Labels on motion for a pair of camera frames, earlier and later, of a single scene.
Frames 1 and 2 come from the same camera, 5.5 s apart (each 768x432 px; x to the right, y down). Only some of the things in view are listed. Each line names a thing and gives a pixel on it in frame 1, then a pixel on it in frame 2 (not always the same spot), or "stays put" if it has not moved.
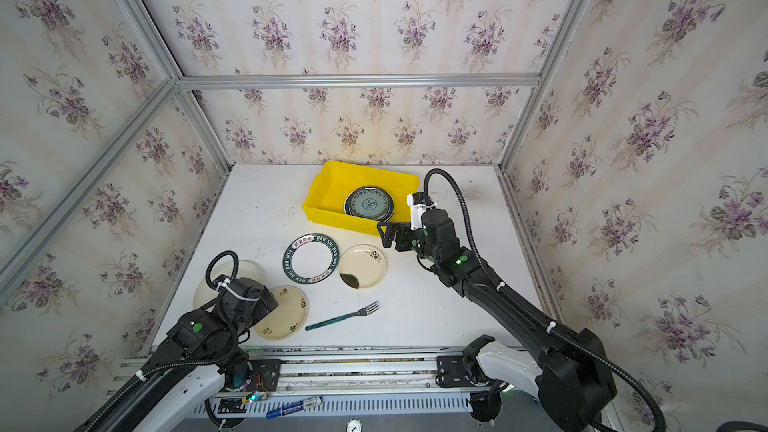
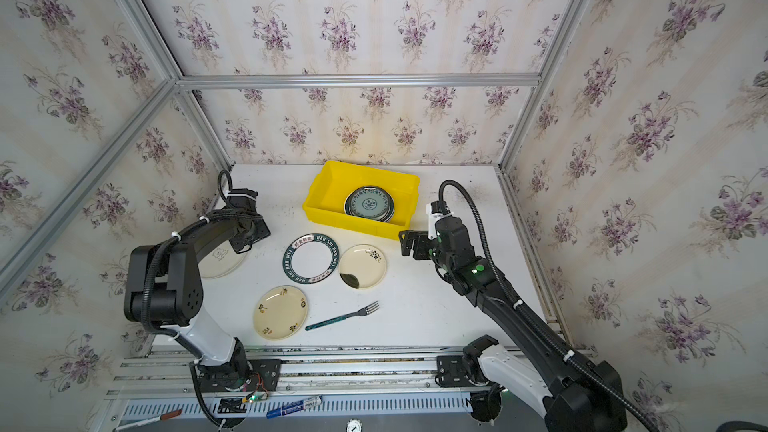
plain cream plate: [204, 295] → [222, 262]
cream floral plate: [288, 318] stays put
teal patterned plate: [371, 203] stays put
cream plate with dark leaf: [362, 266] stays put
